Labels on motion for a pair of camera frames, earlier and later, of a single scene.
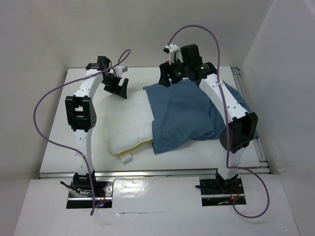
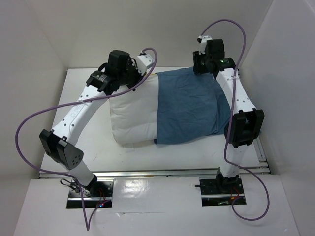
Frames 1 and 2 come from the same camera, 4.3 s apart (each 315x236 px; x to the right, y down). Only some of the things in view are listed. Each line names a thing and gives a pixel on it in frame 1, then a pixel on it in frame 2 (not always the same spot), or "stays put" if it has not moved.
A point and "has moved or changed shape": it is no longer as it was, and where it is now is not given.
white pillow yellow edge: (127, 121) has moved or changed shape
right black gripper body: (178, 71) → (200, 62)
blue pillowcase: (183, 114) has moved or changed shape
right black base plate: (211, 195) stays put
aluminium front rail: (153, 173) stays put
